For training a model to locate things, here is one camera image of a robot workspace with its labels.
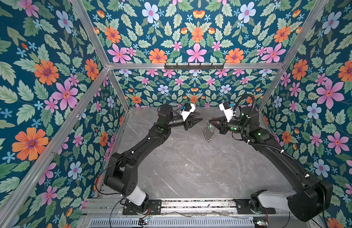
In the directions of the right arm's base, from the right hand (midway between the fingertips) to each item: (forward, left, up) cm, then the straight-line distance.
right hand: (214, 117), depth 71 cm
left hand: (+1, +7, 0) cm, 7 cm away
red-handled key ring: (-2, +2, -8) cm, 9 cm away
